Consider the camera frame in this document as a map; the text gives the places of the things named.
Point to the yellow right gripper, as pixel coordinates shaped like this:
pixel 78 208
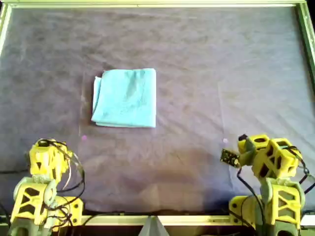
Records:
pixel 258 147

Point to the grey camera bracket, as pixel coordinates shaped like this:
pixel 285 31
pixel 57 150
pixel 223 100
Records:
pixel 247 152

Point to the grey pointed stand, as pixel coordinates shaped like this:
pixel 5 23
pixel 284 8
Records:
pixel 153 228

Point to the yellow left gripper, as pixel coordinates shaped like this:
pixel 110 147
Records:
pixel 60 159

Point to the purple nonwoven table cover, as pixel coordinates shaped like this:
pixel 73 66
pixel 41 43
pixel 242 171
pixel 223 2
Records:
pixel 221 61

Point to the yellow left robot arm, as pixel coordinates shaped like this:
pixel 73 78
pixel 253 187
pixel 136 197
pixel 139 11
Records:
pixel 27 199

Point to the green camera circuit board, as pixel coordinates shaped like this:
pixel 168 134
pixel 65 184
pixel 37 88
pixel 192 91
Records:
pixel 229 157

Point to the round pink sticker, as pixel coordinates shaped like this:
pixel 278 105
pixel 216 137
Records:
pixel 225 140
pixel 84 137

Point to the aluminium table frame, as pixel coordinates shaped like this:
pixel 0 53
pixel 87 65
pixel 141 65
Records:
pixel 197 220

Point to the yellow right robot arm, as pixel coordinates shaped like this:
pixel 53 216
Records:
pixel 288 204

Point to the blue terry cloth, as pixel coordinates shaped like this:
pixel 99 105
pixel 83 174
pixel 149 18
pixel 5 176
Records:
pixel 123 98

